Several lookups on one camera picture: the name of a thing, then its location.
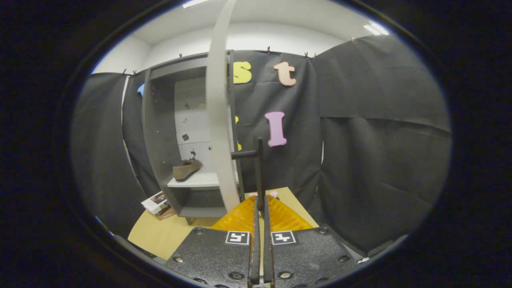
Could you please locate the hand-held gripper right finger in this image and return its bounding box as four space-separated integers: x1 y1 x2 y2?
262 195 358 288

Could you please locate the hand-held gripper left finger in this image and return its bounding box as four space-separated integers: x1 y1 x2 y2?
166 195 261 288

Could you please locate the brown suede shoe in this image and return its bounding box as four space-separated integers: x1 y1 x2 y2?
173 159 203 180

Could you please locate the white shoe cabinet door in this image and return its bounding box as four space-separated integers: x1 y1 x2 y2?
205 0 264 212

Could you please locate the grey shoe cabinet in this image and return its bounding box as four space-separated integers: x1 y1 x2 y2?
142 50 245 224

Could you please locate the brown booklet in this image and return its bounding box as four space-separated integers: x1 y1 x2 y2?
154 206 176 220

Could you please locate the white book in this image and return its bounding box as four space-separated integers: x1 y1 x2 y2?
141 191 170 214

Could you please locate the black backdrop cloth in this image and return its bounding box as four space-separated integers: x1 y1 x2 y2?
71 35 452 252

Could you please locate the row of black cloth clips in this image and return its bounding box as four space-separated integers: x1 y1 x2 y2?
122 36 356 76

